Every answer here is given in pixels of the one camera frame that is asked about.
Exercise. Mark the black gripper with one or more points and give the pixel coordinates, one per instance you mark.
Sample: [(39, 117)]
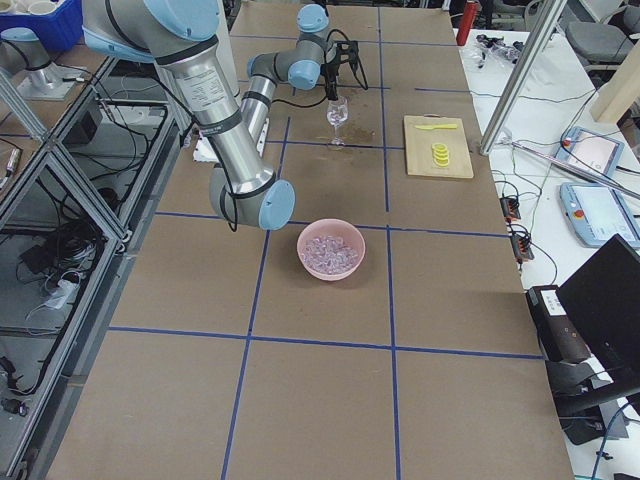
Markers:
[(331, 74)]

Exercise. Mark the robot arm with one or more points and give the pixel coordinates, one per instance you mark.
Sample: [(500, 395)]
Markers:
[(181, 37)]

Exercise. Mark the clear wine glass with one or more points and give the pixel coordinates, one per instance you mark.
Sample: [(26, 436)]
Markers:
[(337, 115)]

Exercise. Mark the pile of ice cubes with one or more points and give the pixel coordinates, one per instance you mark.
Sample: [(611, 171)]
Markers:
[(329, 255)]

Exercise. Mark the bamboo cutting board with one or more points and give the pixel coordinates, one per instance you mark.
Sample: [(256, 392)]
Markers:
[(418, 148)]

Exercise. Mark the yellow plastic knife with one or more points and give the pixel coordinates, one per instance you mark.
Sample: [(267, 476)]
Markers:
[(432, 127)]

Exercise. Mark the front lemon slice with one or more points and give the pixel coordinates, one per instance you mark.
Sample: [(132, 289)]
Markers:
[(441, 162)]

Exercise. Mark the pink bowl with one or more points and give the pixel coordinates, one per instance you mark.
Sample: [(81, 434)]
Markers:
[(334, 227)]

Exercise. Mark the red bottle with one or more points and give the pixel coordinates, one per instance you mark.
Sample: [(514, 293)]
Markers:
[(467, 20)]

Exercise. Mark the metal reacher stick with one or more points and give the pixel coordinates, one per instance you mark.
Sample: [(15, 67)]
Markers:
[(589, 175)]

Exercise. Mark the far teach pendant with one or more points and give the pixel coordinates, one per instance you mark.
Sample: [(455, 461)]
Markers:
[(590, 150)]

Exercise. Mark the teach pendant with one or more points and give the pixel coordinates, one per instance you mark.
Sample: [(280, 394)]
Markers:
[(597, 213), (590, 150)]

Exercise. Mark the blue crate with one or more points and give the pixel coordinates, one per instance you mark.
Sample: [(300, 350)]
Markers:
[(58, 31)]

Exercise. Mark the grey office chair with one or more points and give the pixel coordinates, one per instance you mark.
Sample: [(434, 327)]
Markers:
[(608, 41)]

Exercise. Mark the near teach pendant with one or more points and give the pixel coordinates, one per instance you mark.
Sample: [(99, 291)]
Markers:
[(597, 213)]

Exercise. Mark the black box device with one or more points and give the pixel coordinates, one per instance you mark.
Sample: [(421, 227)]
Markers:
[(558, 336)]

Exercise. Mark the black monitor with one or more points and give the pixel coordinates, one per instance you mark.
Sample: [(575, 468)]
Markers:
[(601, 299)]

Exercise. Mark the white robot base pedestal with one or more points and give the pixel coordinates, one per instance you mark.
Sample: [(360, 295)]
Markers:
[(231, 130)]

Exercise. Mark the aluminium frame post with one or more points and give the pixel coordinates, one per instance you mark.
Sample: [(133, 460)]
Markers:
[(534, 45)]

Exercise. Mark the wooden post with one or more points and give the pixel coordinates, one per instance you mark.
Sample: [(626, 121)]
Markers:
[(617, 96)]

